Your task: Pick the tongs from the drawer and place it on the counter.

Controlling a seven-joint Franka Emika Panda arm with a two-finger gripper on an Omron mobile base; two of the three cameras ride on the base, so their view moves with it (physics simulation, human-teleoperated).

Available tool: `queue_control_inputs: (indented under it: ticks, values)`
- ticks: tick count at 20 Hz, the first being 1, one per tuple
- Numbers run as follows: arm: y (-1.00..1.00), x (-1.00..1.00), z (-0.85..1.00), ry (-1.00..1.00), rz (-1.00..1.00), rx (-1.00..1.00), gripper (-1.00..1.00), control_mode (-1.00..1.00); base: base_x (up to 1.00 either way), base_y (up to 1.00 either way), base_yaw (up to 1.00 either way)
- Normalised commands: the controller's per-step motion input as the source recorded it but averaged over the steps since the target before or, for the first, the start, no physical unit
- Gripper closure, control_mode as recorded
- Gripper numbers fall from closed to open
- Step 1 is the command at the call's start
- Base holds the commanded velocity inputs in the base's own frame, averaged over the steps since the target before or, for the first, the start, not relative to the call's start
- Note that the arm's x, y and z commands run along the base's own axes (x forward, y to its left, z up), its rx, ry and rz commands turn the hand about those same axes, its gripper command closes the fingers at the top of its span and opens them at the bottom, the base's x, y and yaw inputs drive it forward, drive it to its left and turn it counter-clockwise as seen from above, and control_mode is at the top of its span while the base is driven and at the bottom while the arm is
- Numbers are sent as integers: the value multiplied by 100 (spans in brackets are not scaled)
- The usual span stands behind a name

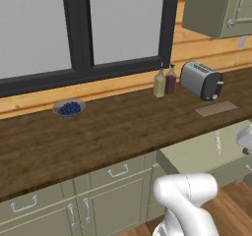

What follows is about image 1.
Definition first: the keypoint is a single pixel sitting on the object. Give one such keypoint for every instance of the olive green drawer front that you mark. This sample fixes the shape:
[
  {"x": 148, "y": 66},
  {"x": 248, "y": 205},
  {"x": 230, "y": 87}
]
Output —
[
  {"x": 32, "y": 204},
  {"x": 118, "y": 171}
]

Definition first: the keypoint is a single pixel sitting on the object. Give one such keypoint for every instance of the yellow oil bottle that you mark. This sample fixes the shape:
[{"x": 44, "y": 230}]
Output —
[{"x": 159, "y": 84}]

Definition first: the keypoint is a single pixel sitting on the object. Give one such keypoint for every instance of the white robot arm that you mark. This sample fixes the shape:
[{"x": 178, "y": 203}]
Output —
[{"x": 183, "y": 197}]

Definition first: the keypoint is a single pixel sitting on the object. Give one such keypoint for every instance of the glass bowl of blueberries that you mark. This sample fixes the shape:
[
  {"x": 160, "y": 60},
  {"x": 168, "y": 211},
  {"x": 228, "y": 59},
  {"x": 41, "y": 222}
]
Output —
[{"x": 69, "y": 108}]

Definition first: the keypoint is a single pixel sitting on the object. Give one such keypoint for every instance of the dark red vinegar bottle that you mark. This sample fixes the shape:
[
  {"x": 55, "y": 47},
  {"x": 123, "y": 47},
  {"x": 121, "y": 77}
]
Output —
[{"x": 170, "y": 81}]

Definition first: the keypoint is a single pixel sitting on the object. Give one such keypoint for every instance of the olive green wall cabinet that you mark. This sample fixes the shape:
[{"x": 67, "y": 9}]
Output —
[{"x": 203, "y": 10}]

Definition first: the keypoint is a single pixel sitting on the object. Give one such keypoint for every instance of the tan rectangular mat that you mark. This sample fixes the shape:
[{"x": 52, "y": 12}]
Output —
[{"x": 216, "y": 108}]

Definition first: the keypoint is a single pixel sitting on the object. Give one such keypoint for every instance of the silver and black toaster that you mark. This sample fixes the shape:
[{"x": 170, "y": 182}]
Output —
[{"x": 200, "y": 79}]

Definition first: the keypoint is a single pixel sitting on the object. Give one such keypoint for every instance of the open olive green drawer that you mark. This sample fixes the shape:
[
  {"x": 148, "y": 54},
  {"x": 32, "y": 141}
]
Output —
[{"x": 187, "y": 156}]

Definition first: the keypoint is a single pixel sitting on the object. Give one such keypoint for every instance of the olive green cupboard door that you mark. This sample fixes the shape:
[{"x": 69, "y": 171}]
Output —
[
  {"x": 39, "y": 223},
  {"x": 118, "y": 207}
]

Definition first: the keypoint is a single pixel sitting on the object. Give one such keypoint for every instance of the black window frame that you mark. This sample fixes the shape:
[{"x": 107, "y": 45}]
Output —
[{"x": 82, "y": 49}]

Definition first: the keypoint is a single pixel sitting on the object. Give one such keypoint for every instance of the white wall outlet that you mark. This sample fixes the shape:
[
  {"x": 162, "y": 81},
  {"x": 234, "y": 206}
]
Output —
[{"x": 242, "y": 43}]

